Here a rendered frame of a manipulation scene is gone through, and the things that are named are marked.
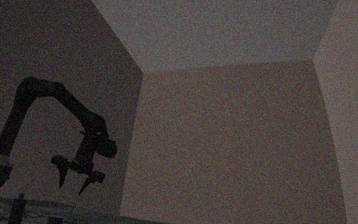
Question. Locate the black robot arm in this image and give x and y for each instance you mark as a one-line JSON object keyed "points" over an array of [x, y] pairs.
{"points": [[30, 89]]}

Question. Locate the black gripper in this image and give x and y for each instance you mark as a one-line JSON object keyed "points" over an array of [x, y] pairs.
{"points": [[63, 164]]}

